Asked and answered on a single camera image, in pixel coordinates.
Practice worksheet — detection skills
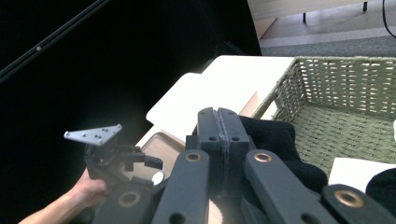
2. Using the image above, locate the green woven basket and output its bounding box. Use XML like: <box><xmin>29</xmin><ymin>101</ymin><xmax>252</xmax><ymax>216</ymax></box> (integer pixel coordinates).
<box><xmin>252</xmin><ymin>55</ymin><xmax>396</xmax><ymax>178</ymax></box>

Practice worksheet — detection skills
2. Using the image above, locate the black wall cable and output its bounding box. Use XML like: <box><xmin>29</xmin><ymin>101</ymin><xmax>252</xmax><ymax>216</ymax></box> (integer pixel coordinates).
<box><xmin>382</xmin><ymin>0</ymin><xmax>396</xmax><ymax>41</ymax></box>

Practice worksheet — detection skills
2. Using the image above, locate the cream compartment storage box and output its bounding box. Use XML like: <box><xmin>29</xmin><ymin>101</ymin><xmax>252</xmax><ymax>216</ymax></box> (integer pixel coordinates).
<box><xmin>145</xmin><ymin>72</ymin><xmax>260</xmax><ymax>145</ymax></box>

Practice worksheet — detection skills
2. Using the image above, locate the black metal stand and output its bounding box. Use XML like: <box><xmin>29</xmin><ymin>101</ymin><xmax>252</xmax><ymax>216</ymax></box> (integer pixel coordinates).
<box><xmin>0</xmin><ymin>0</ymin><xmax>111</xmax><ymax>84</ymax></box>

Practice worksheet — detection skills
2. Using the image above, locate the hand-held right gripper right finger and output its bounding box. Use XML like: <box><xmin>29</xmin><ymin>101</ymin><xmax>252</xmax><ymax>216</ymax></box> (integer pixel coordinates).
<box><xmin>218</xmin><ymin>107</ymin><xmax>256</xmax><ymax>198</ymax></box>

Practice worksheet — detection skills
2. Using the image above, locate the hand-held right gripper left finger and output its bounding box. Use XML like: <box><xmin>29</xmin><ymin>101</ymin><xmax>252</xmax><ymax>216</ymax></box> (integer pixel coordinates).
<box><xmin>186</xmin><ymin>106</ymin><xmax>230</xmax><ymax>200</ymax></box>

